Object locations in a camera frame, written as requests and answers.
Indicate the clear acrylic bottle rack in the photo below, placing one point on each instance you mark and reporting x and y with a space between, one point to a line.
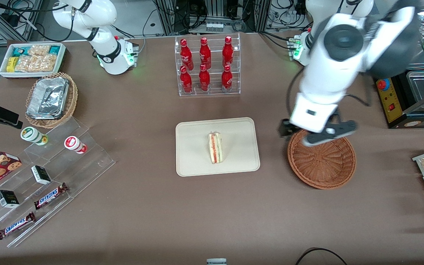
214 92

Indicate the clear bag of crackers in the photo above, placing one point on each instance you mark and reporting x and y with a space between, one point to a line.
39 50
35 63

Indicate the cream rectangular plastic tray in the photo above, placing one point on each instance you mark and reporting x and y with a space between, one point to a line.
193 151

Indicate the metal equipment rack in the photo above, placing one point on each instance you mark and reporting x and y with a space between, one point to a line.
215 14

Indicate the triangle sandwich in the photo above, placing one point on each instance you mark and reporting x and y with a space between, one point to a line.
215 147

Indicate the white cup red lid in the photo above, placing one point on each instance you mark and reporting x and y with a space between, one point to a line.
74 143

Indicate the white cup green lid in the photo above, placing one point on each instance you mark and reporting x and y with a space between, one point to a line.
31 135

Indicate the teal snack packet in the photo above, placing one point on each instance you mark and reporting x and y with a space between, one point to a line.
54 49
20 51

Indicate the black glass food warmer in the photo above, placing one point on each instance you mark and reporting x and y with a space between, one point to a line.
396 106

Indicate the small black carton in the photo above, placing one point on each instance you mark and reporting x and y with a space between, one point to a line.
41 175
7 198

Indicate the small grey device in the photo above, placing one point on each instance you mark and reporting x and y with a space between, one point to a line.
216 261

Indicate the Snickers chocolate bar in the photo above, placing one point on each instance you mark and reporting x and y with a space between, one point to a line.
50 196
16 225

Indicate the round brown wicker basket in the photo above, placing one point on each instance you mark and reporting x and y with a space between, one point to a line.
322 165

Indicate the light wicker basket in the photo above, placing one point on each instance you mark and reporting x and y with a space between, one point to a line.
73 95

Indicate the red cola bottle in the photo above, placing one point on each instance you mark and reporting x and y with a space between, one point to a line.
226 79
205 52
186 80
204 78
228 50
185 53

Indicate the white rectangular snack bin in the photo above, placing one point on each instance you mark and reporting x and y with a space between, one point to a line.
4 70

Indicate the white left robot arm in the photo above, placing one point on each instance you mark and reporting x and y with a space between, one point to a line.
329 73

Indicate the clear acrylic stepped stand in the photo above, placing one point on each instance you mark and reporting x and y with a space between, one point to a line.
83 165

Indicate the yellow snack packet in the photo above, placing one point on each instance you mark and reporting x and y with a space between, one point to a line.
11 64

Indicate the stack of foil trays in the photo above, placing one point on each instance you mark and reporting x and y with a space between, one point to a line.
48 97

